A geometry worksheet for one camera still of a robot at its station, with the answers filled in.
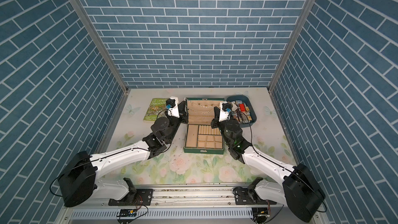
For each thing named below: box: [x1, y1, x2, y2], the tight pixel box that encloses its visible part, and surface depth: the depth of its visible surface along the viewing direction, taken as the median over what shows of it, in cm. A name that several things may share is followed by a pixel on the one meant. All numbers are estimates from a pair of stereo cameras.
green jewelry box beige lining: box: [183, 97, 225, 155], surface depth 91 cm
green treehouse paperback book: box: [143, 98, 168, 123], surface depth 107 cm
